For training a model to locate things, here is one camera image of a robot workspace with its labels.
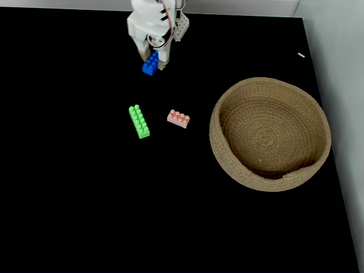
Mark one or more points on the blue lego block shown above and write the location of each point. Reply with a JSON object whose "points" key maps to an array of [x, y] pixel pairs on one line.
{"points": [[150, 66]]}

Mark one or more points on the pink lego block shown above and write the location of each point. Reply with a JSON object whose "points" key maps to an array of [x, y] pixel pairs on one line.
{"points": [[178, 119]]}

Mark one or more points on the green lego block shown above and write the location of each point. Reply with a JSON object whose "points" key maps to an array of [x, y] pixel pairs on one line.
{"points": [[138, 121]]}

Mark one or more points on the small white scrap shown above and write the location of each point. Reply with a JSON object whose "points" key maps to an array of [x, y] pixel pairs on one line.
{"points": [[301, 55]]}

